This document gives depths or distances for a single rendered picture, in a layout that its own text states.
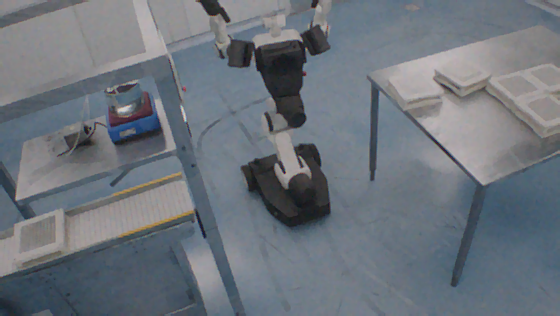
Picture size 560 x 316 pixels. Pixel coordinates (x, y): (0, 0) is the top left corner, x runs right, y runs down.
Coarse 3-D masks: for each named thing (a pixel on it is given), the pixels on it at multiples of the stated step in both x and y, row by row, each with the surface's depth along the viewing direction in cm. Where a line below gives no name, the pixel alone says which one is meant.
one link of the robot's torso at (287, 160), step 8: (264, 120) 297; (264, 128) 301; (288, 128) 307; (272, 136) 304; (280, 136) 304; (288, 136) 306; (280, 144) 304; (288, 144) 306; (280, 152) 304; (288, 152) 306; (280, 160) 308; (288, 160) 305; (296, 160) 306; (288, 168) 304; (296, 168) 305
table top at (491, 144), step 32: (544, 32) 297; (416, 64) 279; (480, 64) 272; (512, 64) 269; (544, 64) 266; (448, 96) 250; (480, 96) 247; (448, 128) 229; (480, 128) 226; (512, 128) 223; (480, 160) 208; (512, 160) 206; (544, 160) 205
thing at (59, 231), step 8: (40, 216) 197; (56, 216) 196; (64, 216) 197; (16, 224) 195; (56, 224) 192; (64, 224) 194; (16, 232) 191; (48, 232) 189; (56, 232) 188; (64, 232) 190; (16, 240) 187; (40, 240) 185; (56, 240) 185; (64, 240) 186; (16, 248) 183; (40, 248) 182; (48, 248) 182; (56, 248) 181; (64, 248) 183; (16, 256) 180; (24, 256) 179; (32, 256) 179; (40, 256) 181; (16, 264) 178
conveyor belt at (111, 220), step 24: (144, 192) 212; (168, 192) 210; (96, 216) 203; (120, 216) 202; (144, 216) 200; (168, 216) 199; (0, 240) 197; (72, 240) 193; (96, 240) 192; (0, 264) 186
